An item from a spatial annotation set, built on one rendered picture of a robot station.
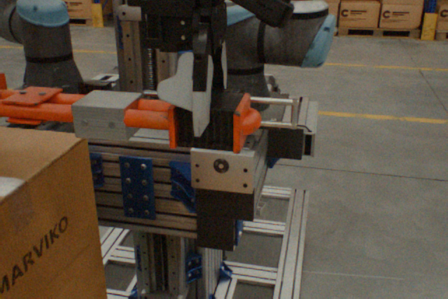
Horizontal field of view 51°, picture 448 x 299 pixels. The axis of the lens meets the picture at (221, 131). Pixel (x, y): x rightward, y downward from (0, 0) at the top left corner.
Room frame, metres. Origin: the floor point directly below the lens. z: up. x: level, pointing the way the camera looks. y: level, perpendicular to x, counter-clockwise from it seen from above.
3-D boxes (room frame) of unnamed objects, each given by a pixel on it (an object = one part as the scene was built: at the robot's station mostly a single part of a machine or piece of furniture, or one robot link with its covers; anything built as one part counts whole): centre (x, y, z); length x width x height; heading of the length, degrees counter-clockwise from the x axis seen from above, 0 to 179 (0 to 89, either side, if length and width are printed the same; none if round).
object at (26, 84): (1.17, 0.44, 1.09); 0.15 x 0.15 x 0.10
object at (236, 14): (1.06, -0.05, 1.20); 0.13 x 0.12 x 0.14; 68
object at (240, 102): (0.52, 0.01, 1.20); 0.08 x 0.07 x 0.05; 77
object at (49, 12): (1.18, 0.45, 1.20); 0.13 x 0.12 x 0.14; 48
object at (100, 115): (0.56, 0.14, 1.20); 0.07 x 0.07 x 0.04; 77
